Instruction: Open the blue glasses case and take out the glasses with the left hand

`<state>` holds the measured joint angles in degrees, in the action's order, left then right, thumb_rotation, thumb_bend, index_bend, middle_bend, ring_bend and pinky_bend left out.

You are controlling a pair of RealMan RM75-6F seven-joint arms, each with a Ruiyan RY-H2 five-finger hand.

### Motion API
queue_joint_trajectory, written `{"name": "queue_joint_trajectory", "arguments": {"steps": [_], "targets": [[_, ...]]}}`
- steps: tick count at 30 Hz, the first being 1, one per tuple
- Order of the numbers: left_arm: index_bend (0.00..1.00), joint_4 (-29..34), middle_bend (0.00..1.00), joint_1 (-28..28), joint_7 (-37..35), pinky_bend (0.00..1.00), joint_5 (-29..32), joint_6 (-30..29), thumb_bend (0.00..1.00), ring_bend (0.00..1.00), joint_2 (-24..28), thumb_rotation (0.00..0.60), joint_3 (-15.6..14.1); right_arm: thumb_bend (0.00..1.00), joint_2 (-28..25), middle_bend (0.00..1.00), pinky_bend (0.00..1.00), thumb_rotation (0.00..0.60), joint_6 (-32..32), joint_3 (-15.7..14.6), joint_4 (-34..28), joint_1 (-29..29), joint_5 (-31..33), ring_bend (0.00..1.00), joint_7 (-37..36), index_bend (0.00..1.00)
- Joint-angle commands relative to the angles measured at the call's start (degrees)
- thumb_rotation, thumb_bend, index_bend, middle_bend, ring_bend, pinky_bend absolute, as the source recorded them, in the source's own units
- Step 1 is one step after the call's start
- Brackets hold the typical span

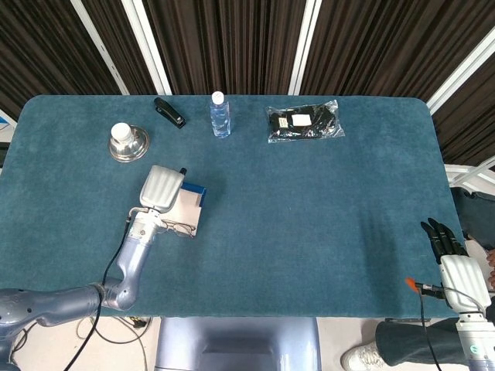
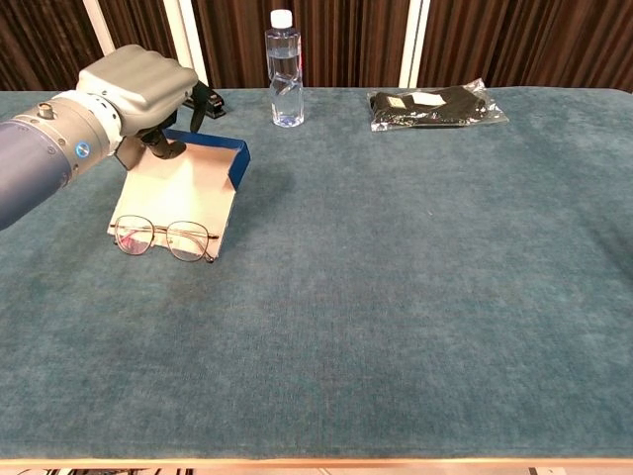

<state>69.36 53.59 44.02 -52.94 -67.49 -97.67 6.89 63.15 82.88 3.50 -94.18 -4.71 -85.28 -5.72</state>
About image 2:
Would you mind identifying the thin metal-framed eyeglasses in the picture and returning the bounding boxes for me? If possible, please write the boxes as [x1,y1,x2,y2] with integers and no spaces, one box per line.
[109,214,222,264]

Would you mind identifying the blue printed glasses case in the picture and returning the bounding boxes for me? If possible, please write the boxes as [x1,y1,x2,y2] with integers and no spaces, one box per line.
[107,128,251,263]

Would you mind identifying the teal table cloth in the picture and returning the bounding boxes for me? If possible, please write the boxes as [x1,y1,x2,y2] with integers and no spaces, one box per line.
[0,86,633,460]

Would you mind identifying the clear plastic water bottle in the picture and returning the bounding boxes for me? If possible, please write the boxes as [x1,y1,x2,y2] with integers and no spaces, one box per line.
[264,8,305,129]

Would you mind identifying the black stapler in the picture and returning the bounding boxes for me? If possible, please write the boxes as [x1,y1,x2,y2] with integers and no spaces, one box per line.
[185,88,227,120]

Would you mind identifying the black garment in plastic bag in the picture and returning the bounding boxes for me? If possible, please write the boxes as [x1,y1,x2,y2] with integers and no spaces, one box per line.
[366,77,510,133]

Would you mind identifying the dark brown pleated curtain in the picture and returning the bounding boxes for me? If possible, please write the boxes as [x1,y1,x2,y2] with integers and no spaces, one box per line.
[0,0,633,93]

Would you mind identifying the white frame post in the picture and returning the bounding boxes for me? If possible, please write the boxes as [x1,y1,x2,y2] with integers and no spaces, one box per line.
[82,0,118,55]
[398,0,432,89]
[162,0,209,89]

